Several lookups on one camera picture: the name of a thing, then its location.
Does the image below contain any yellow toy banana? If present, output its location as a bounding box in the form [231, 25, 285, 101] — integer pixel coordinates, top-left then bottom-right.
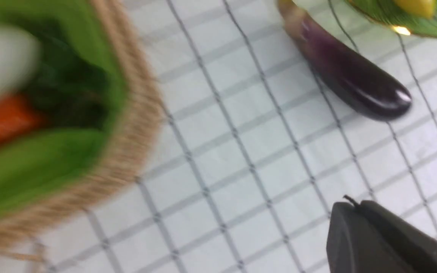
[393, 0, 437, 19]

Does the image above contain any green glass leaf plate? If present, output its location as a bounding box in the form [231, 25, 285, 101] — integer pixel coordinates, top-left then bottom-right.
[346, 0, 437, 38]

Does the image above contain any orange toy carrot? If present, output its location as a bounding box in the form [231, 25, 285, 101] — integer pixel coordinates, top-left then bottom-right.
[0, 38, 105, 156]

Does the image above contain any green toy bitter gourd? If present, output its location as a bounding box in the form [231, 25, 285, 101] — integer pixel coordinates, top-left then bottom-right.
[0, 129, 107, 219]

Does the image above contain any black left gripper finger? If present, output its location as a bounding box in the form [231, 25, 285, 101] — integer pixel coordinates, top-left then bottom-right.
[326, 195, 437, 273]

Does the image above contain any white toy radish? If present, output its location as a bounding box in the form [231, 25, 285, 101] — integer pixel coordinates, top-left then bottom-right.
[0, 24, 42, 100]

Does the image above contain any woven rattan basket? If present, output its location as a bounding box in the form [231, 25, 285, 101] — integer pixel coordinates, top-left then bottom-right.
[0, 0, 162, 260]

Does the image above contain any white grid tablecloth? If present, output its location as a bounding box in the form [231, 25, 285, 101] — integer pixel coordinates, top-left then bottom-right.
[0, 0, 437, 273]

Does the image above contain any purple toy eggplant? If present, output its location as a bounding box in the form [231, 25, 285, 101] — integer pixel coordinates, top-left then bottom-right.
[276, 0, 412, 121]

